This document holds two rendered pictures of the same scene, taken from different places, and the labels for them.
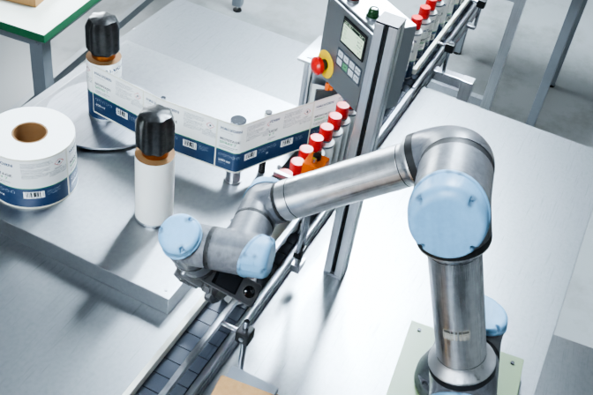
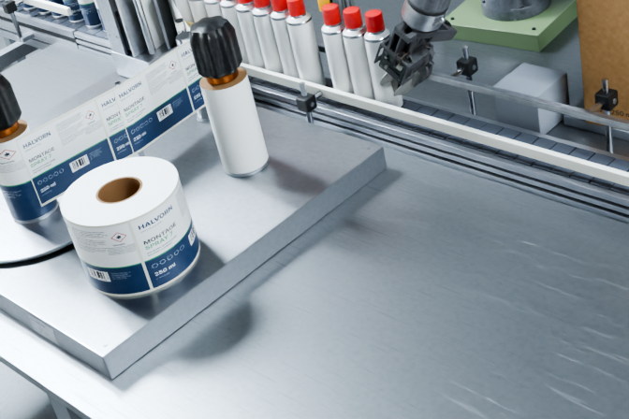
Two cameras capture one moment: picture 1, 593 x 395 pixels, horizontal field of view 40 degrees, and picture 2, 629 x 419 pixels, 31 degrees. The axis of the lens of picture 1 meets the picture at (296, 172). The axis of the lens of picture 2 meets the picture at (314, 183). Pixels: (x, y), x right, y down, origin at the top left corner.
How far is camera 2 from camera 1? 1.89 m
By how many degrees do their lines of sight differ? 48
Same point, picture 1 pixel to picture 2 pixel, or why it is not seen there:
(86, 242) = (276, 207)
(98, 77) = (31, 148)
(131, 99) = (84, 127)
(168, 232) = not seen: outside the picture
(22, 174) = (180, 209)
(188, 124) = (154, 88)
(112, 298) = (352, 206)
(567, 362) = not seen: outside the picture
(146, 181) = (247, 104)
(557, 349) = not seen: outside the picture
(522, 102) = not seen: outside the picture
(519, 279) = not seen: outside the picture
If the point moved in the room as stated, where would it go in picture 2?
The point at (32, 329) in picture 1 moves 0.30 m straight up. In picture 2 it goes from (385, 258) to (353, 104)
